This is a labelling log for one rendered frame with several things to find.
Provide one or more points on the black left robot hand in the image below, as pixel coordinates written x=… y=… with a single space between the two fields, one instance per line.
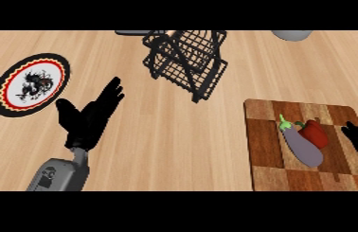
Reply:
x=90 y=116

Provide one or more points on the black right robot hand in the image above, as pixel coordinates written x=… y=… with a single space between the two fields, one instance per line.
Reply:
x=352 y=133

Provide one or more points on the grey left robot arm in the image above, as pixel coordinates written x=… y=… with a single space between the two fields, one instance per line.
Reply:
x=61 y=174

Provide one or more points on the red bell pepper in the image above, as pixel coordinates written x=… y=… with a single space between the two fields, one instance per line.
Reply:
x=314 y=133

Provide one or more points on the checkered wooden cutting board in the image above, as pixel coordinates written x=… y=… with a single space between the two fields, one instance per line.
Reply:
x=302 y=147

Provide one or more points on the purple eggplant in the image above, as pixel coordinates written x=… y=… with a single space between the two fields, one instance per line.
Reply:
x=302 y=146

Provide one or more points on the black-rimmed patterned plate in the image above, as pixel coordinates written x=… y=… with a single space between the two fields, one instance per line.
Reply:
x=33 y=84

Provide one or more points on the dark grey flat object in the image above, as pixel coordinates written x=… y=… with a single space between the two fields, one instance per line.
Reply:
x=132 y=32

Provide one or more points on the grey rounded object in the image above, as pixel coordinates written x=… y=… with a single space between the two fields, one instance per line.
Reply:
x=291 y=34

